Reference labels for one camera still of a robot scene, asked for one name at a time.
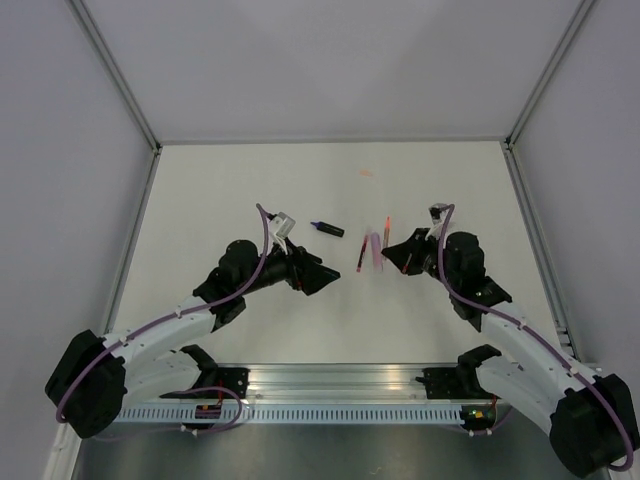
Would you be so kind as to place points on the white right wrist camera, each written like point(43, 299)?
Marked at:
point(438, 213)

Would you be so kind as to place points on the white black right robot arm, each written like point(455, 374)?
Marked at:
point(588, 418)

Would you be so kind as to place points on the aluminium frame post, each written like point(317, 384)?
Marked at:
point(92, 32)
point(569, 35)

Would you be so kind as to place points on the black purple highlighter pen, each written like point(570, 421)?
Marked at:
point(328, 229)

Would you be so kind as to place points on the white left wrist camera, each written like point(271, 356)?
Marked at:
point(279, 227)

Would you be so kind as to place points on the aluminium frame post right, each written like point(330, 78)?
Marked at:
point(569, 35)

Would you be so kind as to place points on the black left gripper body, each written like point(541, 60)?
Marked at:
point(284, 269)

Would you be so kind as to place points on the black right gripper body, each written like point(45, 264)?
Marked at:
point(429, 252)

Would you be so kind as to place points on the red transparent pen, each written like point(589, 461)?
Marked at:
point(362, 250)

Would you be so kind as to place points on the white slotted cable duct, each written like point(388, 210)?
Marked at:
point(349, 414)

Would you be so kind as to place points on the aluminium frame post left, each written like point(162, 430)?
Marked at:
point(92, 32)

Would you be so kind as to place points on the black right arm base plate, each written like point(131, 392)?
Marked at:
point(442, 383)

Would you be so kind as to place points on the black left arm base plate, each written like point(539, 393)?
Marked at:
point(213, 385)

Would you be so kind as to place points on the orange transparent pen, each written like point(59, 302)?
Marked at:
point(386, 232)

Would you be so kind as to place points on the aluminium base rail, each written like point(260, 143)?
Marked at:
point(330, 382)

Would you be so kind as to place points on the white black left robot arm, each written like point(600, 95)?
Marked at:
point(98, 376)

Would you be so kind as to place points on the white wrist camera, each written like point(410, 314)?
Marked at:
point(438, 213)
point(279, 227)

